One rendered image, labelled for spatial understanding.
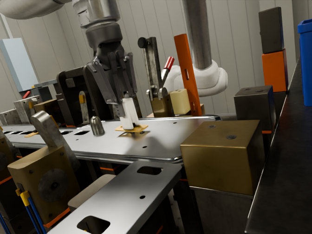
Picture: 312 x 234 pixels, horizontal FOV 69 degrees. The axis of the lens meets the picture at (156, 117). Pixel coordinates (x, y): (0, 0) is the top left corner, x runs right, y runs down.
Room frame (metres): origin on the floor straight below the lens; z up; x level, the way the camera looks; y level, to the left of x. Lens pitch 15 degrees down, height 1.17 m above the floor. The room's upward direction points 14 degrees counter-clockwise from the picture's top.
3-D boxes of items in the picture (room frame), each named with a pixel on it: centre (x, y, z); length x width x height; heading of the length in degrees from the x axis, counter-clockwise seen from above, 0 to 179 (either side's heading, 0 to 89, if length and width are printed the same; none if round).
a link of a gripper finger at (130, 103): (0.54, 0.06, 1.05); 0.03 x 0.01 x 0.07; 53
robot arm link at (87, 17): (0.53, 0.07, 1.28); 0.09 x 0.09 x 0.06
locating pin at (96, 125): (0.61, 0.17, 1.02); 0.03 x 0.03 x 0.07
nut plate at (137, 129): (0.53, 0.07, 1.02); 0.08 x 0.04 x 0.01; 53
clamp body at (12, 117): (1.31, 0.80, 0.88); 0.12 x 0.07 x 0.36; 143
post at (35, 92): (1.38, 0.63, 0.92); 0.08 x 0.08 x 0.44; 53
